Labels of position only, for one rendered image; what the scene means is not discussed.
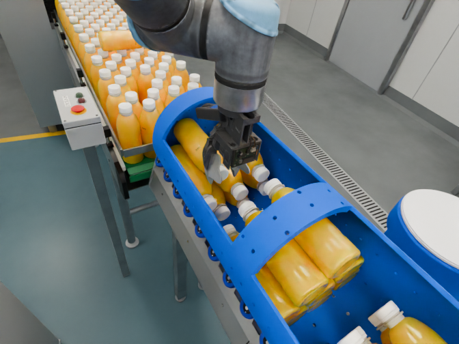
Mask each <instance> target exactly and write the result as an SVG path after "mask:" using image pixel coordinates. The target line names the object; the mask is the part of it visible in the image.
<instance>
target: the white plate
mask: <svg viewBox="0 0 459 344"><path fill-rule="evenodd" d="M400 211H401V215H402V218H403V221H404V223H405V225H406V226H407V228H408V230H409V231H410V232H411V233H412V235H413V236H414V237H415V239H416V240H417V241H418V242H419V243H420V244H421V245H422V246H423V247H424V248H426V249H427V250H428V251H430V252H431V253H432V254H433V255H434V256H436V257H438V258H439V259H440V260H442V261H444V262H445V263H447V264H449V265H451V266H453V267H455V268H457V269H459V198H458V197H455V196H453V195H450V194H447V193H445V192H441V191H437V190H428V189H421V190H414V191H411V192H409V193H408V194H407V195H406V196H405V197H404V198H403V200H402V202H401V204H400Z"/></svg>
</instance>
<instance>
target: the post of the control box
mask: <svg viewBox="0 0 459 344"><path fill-rule="evenodd" d="M83 153H84V155H85V159H86V161H87V165H88V168H89V172H90V174H91V177H92V181H93V183H94V187H95V189H96V193H97V196H98V200H99V202H100V206H101V208H102V213H103V215H104V218H105V221H106V224H107V228H108V230H109V234H110V236H111V241H112V243H113V247H114V249H115V253H116V256H117V260H118V262H119V265H120V268H121V271H122V275H123V277H125V276H128V275H130V270H129V268H128V263H127V260H126V256H125V253H124V249H123V246H122V241H121V238H120V234H119V231H118V228H117V223H116V221H115V216H114V213H113V208H112V206H111V202H110V198H109V194H108V191H107V187H106V184H105V179H104V176H103V174H102V169H101V166H100V162H99V159H98V154H97V151H96V147H95V146H91V147H86V148H83Z"/></svg>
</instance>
